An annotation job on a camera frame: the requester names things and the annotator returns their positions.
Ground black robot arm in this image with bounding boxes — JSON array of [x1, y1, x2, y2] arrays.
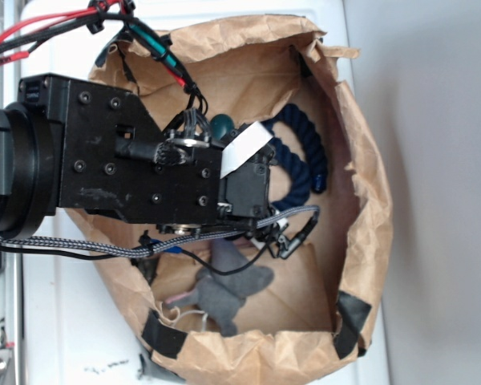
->
[[0, 74, 274, 239]]

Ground grey plush elephant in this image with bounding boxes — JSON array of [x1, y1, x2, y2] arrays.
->
[[164, 239, 274, 337]]

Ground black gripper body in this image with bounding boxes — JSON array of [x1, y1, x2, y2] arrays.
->
[[122, 125, 274, 233]]

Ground white paper label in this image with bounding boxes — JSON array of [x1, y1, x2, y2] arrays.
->
[[220, 121, 273, 179]]

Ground dark green plastic pickle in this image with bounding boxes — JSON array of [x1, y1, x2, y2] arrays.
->
[[210, 114, 235, 140]]

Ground grey braided cable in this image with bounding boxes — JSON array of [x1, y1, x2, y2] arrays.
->
[[0, 205, 321, 278]]

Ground brown paper bag bin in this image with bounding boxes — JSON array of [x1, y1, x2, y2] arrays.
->
[[63, 15, 394, 385]]

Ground aluminium frame rail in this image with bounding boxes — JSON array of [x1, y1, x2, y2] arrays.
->
[[0, 0, 28, 385]]

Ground red and black cable bundle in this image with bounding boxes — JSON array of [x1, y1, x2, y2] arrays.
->
[[0, 0, 209, 121]]

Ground navy blue rope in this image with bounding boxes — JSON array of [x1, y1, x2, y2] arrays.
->
[[261, 104, 328, 213]]

